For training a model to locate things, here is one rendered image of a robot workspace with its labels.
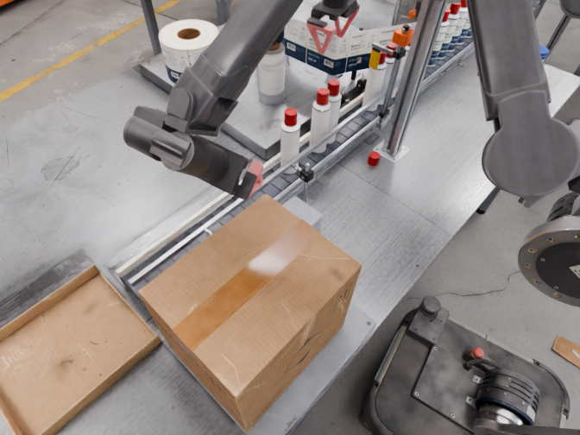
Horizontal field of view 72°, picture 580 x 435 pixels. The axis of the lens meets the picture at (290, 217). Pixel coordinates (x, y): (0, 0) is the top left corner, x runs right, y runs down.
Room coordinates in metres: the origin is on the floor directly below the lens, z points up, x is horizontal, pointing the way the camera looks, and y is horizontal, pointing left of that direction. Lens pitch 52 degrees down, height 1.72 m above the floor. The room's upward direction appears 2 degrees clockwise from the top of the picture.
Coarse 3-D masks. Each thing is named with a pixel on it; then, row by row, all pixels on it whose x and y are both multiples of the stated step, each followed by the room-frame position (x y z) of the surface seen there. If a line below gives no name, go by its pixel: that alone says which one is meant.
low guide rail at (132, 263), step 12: (360, 96) 1.15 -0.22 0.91; (348, 108) 1.09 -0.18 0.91; (300, 144) 0.91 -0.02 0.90; (276, 156) 0.84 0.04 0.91; (264, 168) 0.80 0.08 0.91; (216, 204) 0.66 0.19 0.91; (192, 216) 0.62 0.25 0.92; (204, 216) 0.63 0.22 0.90; (180, 228) 0.58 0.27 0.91; (168, 240) 0.55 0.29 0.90; (144, 252) 0.50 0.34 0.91; (132, 264) 0.47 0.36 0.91; (120, 276) 0.45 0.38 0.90
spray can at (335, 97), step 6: (330, 84) 0.95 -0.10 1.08; (336, 84) 0.96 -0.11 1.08; (330, 90) 0.95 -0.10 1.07; (336, 90) 0.95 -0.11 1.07; (330, 96) 0.95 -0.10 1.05; (336, 96) 0.95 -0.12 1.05; (330, 102) 0.94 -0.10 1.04; (336, 102) 0.94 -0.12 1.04; (336, 108) 0.94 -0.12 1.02; (336, 114) 0.94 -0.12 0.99; (330, 120) 0.94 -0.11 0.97; (336, 120) 0.95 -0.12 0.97; (330, 126) 0.94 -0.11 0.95; (330, 138) 0.94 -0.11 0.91; (330, 144) 0.94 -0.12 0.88
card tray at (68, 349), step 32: (64, 288) 0.43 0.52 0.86; (96, 288) 0.45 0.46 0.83; (32, 320) 0.36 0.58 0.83; (64, 320) 0.36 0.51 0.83; (96, 320) 0.37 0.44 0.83; (128, 320) 0.37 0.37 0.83; (0, 352) 0.28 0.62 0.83; (32, 352) 0.29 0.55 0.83; (64, 352) 0.29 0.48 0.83; (96, 352) 0.29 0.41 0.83; (128, 352) 0.29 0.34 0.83; (0, 384) 0.22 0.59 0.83; (32, 384) 0.22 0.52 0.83; (64, 384) 0.22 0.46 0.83; (96, 384) 0.23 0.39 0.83; (32, 416) 0.16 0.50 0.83; (64, 416) 0.16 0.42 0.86
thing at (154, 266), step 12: (396, 84) 1.15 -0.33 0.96; (384, 96) 1.10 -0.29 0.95; (360, 108) 1.02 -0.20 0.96; (348, 120) 0.96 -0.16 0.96; (336, 132) 0.91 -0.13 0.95; (312, 144) 0.85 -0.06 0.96; (300, 156) 0.80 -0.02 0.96; (288, 168) 0.76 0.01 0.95; (264, 180) 0.70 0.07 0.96; (240, 204) 0.63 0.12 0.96; (216, 216) 0.58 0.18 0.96; (204, 228) 0.55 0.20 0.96; (192, 240) 0.52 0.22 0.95; (168, 252) 0.48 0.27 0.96; (156, 264) 0.45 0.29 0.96; (144, 276) 0.42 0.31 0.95
